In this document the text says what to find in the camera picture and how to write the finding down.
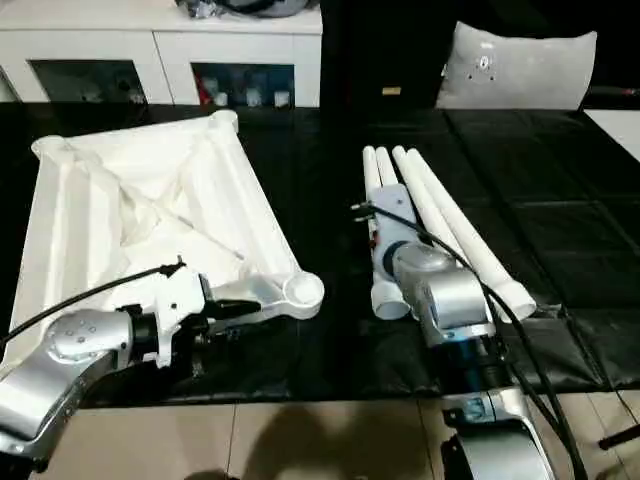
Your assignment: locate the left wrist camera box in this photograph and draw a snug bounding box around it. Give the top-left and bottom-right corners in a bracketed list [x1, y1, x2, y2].
[149, 267, 209, 369]

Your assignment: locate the dark clutter pile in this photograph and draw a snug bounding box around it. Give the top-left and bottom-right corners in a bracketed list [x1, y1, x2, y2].
[185, 0, 226, 21]

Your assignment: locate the black stand leg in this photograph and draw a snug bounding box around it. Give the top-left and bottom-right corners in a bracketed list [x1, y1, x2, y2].
[597, 418, 640, 451]

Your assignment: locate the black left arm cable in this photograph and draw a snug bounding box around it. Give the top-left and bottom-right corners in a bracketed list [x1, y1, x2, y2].
[0, 259, 186, 346]

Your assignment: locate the white plastic table top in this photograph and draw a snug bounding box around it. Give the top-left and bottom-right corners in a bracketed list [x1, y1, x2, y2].
[9, 109, 326, 351]

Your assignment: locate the white sideboard with glass doors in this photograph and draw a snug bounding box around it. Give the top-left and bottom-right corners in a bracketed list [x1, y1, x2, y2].
[0, 0, 324, 109]

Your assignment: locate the black cabinet with gold label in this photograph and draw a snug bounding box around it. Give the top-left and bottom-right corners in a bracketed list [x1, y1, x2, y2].
[319, 0, 451, 109]

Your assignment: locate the grey helmet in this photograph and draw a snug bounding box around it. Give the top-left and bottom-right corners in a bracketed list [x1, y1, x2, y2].
[219, 0, 321, 21]

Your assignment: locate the grey cushion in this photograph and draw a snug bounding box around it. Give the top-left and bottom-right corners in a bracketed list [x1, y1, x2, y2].
[434, 20, 599, 111]

